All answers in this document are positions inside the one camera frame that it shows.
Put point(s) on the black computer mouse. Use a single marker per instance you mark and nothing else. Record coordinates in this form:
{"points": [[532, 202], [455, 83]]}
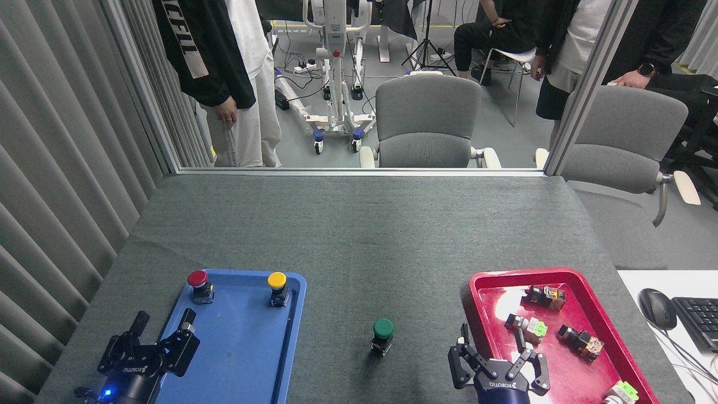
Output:
{"points": [[656, 308]]}

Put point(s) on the red push button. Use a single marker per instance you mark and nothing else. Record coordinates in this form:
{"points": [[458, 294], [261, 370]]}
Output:
{"points": [[197, 278]]}

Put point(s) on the standing person in black jacket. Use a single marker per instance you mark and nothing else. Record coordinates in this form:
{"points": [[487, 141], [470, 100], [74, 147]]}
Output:
{"points": [[219, 56]]}

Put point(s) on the red plastic tray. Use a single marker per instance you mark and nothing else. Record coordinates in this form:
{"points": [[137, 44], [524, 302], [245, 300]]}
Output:
{"points": [[578, 376]]}

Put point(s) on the grey office chair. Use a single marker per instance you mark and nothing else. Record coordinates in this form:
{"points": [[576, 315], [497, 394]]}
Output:
{"points": [[622, 146], [426, 112]]}

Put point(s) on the white power strip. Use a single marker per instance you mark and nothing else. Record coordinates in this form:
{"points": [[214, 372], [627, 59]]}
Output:
{"points": [[304, 68]]}

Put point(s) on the silver post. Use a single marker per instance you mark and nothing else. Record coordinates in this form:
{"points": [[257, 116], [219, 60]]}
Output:
{"points": [[589, 84], [146, 95]]}

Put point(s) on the standing person in shorts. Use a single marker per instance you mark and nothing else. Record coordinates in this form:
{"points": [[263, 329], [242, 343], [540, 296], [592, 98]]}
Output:
{"points": [[583, 33]]}

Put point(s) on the black office chair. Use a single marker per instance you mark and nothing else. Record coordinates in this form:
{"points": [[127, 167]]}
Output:
{"points": [[695, 129]]}

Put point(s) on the white plastic chair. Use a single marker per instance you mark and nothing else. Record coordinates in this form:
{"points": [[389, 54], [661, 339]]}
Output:
{"points": [[513, 55]]}

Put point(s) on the grey switch with green cap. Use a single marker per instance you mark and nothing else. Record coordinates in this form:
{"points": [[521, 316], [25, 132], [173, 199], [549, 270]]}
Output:
{"points": [[621, 393]]}

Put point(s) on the seated person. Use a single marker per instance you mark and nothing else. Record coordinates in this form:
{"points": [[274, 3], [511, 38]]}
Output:
{"points": [[493, 36]]}

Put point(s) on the black keyboard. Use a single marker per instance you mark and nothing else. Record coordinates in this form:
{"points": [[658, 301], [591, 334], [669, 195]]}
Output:
{"points": [[698, 322]]}

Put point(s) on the white stand on wheels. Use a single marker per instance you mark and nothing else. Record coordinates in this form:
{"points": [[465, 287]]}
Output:
{"points": [[336, 56]]}

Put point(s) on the person's hand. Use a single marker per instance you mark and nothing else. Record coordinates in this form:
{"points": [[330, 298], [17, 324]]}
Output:
{"points": [[227, 111], [538, 67], [627, 81]]}

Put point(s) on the blue plastic tray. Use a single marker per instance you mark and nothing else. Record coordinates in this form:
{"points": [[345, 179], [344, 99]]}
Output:
{"points": [[241, 348]]}

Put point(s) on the black switch with orange block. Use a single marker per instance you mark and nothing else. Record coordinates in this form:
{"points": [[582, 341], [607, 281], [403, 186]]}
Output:
{"points": [[583, 342]]}

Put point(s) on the black tripod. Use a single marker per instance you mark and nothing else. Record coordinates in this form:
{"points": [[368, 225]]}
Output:
{"points": [[428, 33]]}

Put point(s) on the yellow push button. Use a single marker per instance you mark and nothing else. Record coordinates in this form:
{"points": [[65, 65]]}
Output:
{"points": [[276, 280]]}

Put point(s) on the green push button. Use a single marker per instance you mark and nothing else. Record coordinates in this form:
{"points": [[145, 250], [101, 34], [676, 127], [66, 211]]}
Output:
{"points": [[383, 328]]}

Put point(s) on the white table leg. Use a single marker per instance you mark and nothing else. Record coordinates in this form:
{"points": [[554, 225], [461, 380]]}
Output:
{"points": [[383, 33]]}

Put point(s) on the black and orange switch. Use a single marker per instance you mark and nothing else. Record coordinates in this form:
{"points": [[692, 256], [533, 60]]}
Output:
{"points": [[547, 297]]}

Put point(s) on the silver frame rail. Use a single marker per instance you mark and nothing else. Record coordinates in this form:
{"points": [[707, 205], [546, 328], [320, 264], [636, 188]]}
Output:
{"points": [[359, 171]]}

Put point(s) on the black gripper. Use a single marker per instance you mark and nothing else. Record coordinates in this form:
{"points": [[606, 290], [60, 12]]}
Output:
{"points": [[137, 384], [502, 390]]}

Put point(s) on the white switch with green cap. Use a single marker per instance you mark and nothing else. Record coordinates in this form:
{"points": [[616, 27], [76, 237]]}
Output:
{"points": [[533, 328]]}

